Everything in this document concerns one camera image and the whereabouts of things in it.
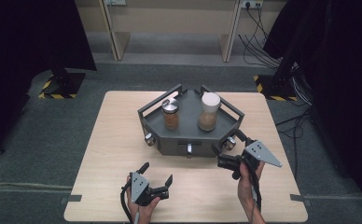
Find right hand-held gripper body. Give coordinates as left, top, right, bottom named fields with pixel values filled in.
left=216, top=139, right=284, bottom=181

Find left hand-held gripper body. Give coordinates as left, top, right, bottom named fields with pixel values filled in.
left=129, top=171, right=170, bottom=207

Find grey hexagonal tray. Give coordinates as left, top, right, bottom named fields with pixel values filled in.
left=137, top=83, right=245, bottom=160

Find glass jar with white lid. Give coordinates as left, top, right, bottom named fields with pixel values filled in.
left=197, top=91, right=222, bottom=133

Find glass jar with metal lid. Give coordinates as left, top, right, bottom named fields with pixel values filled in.
left=160, top=97, right=181, bottom=131

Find person's left hand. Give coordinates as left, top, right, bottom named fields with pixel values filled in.
left=124, top=175, right=162, bottom=224

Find person's right hand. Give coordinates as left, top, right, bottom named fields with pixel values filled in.
left=237, top=161, right=266, bottom=204

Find black stand base striped tape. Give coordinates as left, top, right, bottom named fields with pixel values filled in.
left=252, top=74, right=299, bottom=103
left=37, top=72, right=87, bottom=100

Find grey floor tape strip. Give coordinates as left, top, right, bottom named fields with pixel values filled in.
left=289, top=193, right=313, bottom=207
left=60, top=194, right=83, bottom=205

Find beige wooden desk leg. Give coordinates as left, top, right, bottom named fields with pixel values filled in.
left=97, top=0, right=132, bottom=62
left=217, top=0, right=243, bottom=63

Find black curtain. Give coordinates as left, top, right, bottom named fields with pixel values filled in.
left=0, top=0, right=98, bottom=161
left=262, top=0, right=362, bottom=217

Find white socket with plugs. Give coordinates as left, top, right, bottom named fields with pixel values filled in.
left=241, top=0, right=264, bottom=10

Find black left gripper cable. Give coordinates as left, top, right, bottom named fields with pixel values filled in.
left=118, top=181, right=132, bottom=224

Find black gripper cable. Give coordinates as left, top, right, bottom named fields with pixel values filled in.
left=249, top=169, right=263, bottom=213
left=118, top=181, right=132, bottom=224

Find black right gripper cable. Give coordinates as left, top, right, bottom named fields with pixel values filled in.
left=249, top=169, right=263, bottom=213

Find black and white cables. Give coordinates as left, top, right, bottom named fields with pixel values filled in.
left=274, top=76, right=314, bottom=179

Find bundle of black floor cables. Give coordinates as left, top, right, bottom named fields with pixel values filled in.
left=237, top=3, right=284, bottom=69

